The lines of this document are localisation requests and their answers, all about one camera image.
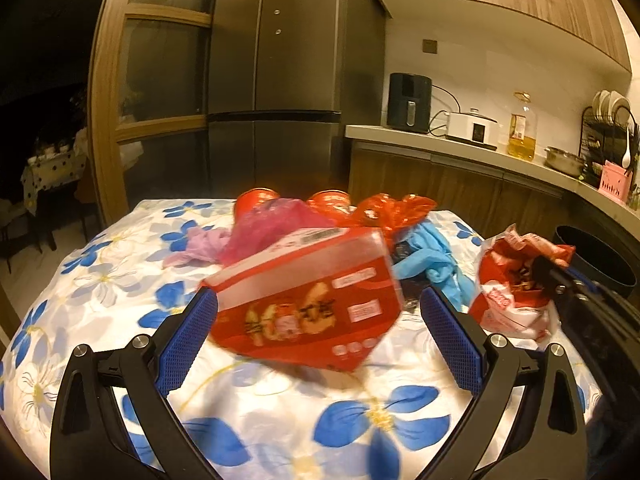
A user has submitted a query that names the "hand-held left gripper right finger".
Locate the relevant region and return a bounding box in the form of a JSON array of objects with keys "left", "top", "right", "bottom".
[{"left": 419, "top": 285, "right": 588, "bottom": 480}]

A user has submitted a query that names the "dark wrapper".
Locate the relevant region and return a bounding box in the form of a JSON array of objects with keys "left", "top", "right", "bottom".
[{"left": 390, "top": 241, "right": 430, "bottom": 311}]

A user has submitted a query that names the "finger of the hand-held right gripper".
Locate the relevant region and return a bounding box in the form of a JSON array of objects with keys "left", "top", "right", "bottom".
[
  {"left": 532, "top": 256, "right": 626, "bottom": 306},
  {"left": 542, "top": 277, "right": 583, "bottom": 312}
]

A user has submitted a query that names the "black air fryer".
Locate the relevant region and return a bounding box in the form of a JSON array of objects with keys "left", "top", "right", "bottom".
[{"left": 386, "top": 72, "right": 433, "bottom": 134}]

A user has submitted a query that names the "black trash bin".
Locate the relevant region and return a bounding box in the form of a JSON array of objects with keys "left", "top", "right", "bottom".
[{"left": 552, "top": 225, "right": 640, "bottom": 301}]

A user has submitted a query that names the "dining table with dotted cloth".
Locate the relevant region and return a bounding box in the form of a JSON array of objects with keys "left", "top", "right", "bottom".
[{"left": 20, "top": 152, "right": 89, "bottom": 216}]

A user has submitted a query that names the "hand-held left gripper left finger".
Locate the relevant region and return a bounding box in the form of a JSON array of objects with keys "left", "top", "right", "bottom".
[{"left": 50, "top": 287, "right": 221, "bottom": 480}]

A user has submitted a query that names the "pink box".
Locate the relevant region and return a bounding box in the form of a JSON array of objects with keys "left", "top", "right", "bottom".
[{"left": 598, "top": 160, "right": 635, "bottom": 206}]

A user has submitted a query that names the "red printed cardboard box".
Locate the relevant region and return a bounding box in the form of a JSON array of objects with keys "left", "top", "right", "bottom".
[{"left": 200, "top": 227, "right": 403, "bottom": 372}]

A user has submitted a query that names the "purple crumpled cloth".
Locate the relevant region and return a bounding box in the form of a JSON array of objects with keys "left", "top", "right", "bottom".
[{"left": 164, "top": 227, "right": 236, "bottom": 268}]

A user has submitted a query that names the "dark steel refrigerator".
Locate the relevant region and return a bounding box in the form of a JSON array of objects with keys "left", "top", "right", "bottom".
[{"left": 205, "top": 0, "right": 388, "bottom": 202}]

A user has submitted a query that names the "metal bowl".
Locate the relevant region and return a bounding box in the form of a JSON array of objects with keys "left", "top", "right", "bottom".
[{"left": 544, "top": 146, "right": 587, "bottom": 177}]

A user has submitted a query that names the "black wire dish rack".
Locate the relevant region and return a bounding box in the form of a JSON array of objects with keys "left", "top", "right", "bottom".
[{"left": 580, "top": 91, "right": 640, "bottom": 196}]

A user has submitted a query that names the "wooden kitchen counter cabinet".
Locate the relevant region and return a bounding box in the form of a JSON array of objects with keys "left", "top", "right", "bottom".
[{"left": 345, "top": 124, "right": 640, "bottom": 261}]

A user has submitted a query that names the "pink plastic bag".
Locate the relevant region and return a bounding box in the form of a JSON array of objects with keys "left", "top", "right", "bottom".
[{"left": 220, "top": 199, "right": 341, "bottom": 266}]

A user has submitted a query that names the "white plate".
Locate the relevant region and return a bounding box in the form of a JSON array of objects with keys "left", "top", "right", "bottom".
[
  {"left": 592, "top": 89, "right": 614, "bottom": 121},
  {"left": 611, "top": 92, "right": 634, "bottom": 128}
]

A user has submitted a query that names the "red and white snack bag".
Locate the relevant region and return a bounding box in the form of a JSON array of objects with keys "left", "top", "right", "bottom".
[{"left": 470, "top": 224, "right": 573, "bottom": 351}]

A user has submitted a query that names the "white spoon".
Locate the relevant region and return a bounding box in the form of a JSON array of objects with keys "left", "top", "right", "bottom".
[{"left": 620, "top": 125, "right": 635, "bottom": 168}]

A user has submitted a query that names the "blue floral tablecloth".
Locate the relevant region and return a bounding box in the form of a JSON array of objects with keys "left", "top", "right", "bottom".
[{"left": 0, "top": 199, "right": 603, "bottom": 480}]

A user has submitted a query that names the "red paper cup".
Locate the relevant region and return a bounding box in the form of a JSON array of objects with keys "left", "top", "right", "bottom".
[
  {"left": 306, "top": 189, "right": 353, "bottom": 226},
  {"left": 235, "top": 187, "right": 281, "bottom": 226}
]

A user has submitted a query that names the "blue crumpled cloth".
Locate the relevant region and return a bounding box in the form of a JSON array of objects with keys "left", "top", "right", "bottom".
[{"left": 395, "top": 220, "right": 476, "bottom": 307}]

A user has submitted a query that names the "orange-red plastic bag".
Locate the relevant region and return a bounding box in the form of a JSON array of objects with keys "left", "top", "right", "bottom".
[{"left": 345, "top": 192, "right": 438, "bottom": 241}]

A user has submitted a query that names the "black power cable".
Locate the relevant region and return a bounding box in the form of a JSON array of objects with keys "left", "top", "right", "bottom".
[{"left": 429, "top": 85, "right": 463, "bottom": 138}]

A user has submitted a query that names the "cooking oil bottle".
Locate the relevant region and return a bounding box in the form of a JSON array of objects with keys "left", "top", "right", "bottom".
[{"left": 507, "top": 91, "right": 537, "bottom": 162}]

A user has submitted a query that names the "white rice cooker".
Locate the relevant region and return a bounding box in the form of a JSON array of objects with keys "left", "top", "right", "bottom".
[{"left": 445, "top": 108, "right": 501, "bottom": 151}]

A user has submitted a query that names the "wooden framed glass door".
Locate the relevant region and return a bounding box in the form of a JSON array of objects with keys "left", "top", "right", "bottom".
[{"left": 89, "top": 0, "right": 223, "bottom": 227}]

